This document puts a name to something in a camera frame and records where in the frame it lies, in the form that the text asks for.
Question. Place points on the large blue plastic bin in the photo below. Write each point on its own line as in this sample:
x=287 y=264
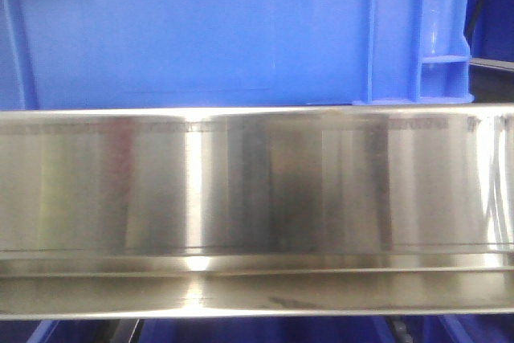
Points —
x=63 y=54

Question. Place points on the dark blue bin at right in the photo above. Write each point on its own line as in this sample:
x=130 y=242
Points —
x=492 y=24

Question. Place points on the stainless steel shelf front rail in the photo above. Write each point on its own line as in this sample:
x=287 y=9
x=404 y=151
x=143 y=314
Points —
x=189 y=212

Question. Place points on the blue bin below rail centre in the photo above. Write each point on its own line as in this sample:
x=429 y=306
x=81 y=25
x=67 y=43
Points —
x=269 y=329

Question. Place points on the blue bin below rail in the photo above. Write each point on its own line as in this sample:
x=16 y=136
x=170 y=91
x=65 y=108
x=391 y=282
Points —
x=67 y=331
x=468 y=328
x=269 y=329

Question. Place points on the blue bin below rail right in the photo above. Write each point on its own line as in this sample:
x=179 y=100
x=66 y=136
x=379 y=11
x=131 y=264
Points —
x=468 y=328

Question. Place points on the blue bin below rail left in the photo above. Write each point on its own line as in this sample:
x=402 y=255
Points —
x=67 y=331

